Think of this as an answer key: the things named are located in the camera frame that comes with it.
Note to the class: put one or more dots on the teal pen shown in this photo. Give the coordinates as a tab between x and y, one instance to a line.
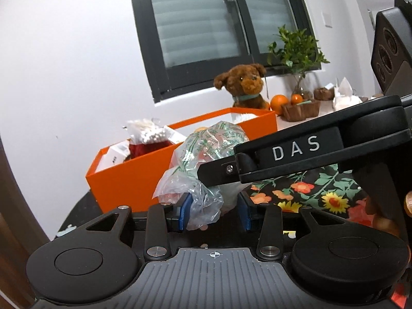
305	102

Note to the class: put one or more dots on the green potted plant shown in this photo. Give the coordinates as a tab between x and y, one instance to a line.
296	51

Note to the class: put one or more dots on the bag of cotton swabs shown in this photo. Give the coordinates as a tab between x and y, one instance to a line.
148	132

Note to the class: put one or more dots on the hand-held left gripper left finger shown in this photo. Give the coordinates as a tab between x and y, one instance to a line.
185	212

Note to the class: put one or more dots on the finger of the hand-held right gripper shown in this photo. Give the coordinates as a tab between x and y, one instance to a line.
219	170

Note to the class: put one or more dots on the clear printed plastic bag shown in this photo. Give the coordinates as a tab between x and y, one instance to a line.
206	154

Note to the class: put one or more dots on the person's right hand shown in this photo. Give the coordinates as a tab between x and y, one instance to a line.
386	226

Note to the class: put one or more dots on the dark framed window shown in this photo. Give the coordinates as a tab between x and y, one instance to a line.
193	16

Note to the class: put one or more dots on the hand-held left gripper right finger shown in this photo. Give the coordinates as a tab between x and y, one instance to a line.
245	212

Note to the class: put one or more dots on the brown plush dog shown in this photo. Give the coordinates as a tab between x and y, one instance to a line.
244	80

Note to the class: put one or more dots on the white plush toy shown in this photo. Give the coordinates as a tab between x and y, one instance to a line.
246	116

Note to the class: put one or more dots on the large orange fruit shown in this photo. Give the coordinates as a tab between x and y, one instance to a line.
278	103

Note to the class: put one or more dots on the brown pot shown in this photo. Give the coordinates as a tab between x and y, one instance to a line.
323	94

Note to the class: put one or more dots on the orange storage box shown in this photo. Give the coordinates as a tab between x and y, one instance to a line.
128	180

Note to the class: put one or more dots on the small orange fruit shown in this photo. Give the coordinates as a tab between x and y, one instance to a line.
296	99

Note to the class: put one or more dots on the white tissue pack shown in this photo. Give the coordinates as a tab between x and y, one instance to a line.
344	99

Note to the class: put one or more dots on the white wall switch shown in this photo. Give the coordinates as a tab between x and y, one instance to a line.
327	18
371	19

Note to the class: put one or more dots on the white medicine box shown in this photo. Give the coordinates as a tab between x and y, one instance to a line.
116	156

